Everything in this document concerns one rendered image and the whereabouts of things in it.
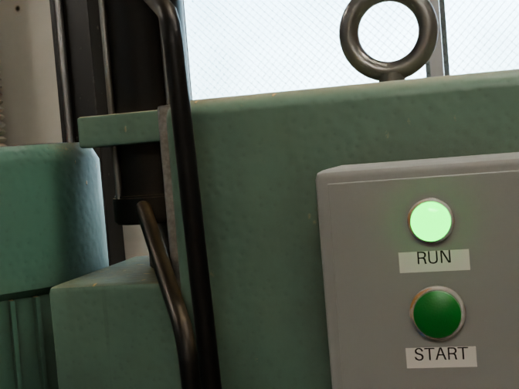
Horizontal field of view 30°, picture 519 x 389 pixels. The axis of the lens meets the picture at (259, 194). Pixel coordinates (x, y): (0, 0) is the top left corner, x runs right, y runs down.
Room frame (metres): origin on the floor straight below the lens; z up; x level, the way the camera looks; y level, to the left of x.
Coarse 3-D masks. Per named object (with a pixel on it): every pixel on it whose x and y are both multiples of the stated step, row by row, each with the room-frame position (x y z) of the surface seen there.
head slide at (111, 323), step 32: (160, 224) 0.62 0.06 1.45; (64, 288) 0.57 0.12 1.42; (96, 288) 0.56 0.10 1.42; (128, 288) 0.56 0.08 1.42; (64, 320) 0.57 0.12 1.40; (96, 320) 0.56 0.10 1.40; (128, 320) 0.56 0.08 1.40; (160, 320) 0.55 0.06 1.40; (64, 352) 0.57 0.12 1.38; (96, 352) 0.56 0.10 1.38; (128, 352) 0.56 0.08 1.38; (160, 352) 0.55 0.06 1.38; (64, 384) 0.57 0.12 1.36; (96, 384) 0.56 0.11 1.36; (128, 384) 0.56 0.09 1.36; (160, 384) 0.55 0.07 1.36
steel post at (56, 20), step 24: (72, 0) 2.10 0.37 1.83; (96, 0) 2.13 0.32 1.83; (72, 24) 2.11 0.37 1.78; (96, 24) 2.12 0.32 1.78; (72, 48) 2.11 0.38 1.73; (96, 48) 2.11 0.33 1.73; (72, 72) 2.11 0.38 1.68; (96, 72) 2.10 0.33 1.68; (72, 96) 2.11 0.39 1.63; (96, 96) 2.09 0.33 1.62; (72, 120) 2.10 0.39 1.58; (120, 240) 2.14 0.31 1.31
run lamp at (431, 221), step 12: (420, 204) 0.41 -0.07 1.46; (432, 204) 0.41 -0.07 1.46; (444, 204) 0.41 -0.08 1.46; (408, 216) 0.41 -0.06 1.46; (420, 216) 0.41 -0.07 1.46; (432, 216) 0.41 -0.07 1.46; (444, 216) 0.41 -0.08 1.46; (420, 228) 0.41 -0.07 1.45; (432, 228) 0.41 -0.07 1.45; (444, 228) 0.41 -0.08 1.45; (420, 240) 0.41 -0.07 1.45; (432, 240) 0.41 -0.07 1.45
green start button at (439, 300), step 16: (432, 288) 0.41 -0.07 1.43; (448, 288) 0.41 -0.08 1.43; (416, 304) 0.41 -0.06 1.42; (432, 304) 0.41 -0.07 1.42; (448, 304) 0.41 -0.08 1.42; (416, 320) 0.41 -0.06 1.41; (432, 320) 0.41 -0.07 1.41; (448, 320) 0.41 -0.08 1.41; (464, 320) 0.41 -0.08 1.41; (432, 336) 0.41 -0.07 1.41; (448, 336) 0.41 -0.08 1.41
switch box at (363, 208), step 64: (320, 192) 0.43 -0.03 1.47; (384, 192) 0.42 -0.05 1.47; (448, 192) 0.41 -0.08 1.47; (512, 192) 0.41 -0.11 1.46; (384, 256) 0.42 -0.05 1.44; (512, 256) 0.41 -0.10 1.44; (384, 320) 0.42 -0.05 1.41; (512, 320) 0.41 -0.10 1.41; (384, 384) 0.42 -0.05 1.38; (448, 384) 0.41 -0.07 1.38; (512, 384) 0.41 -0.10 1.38
